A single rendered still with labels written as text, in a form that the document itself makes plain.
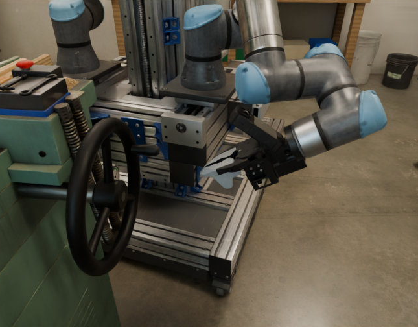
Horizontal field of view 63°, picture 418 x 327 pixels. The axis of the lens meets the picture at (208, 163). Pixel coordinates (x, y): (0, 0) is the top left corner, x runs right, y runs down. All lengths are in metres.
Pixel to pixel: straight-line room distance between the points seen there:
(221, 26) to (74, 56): 0.54
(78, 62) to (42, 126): 0.72
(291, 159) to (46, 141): 0.45
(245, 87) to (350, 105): 0.18
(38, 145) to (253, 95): 0.39
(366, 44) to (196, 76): 2.82
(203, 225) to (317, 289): 0.54
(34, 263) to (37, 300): 0.08
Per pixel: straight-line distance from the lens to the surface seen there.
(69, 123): 0.65
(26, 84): 0.69
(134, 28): 1.29
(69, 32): 1.32
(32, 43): 4.51
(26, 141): 0.67
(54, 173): 0.66
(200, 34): 1.06
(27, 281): 0.82
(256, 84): 0.61
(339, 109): 0.64
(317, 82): 0.66
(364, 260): 1.75
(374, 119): 0.64
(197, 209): 1.53
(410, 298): 1.69
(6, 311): 0.78
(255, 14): 0.66
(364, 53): 3.78
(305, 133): 0.64
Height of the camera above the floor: 1.21
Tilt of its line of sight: 33 degrees down
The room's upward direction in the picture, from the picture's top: straight up
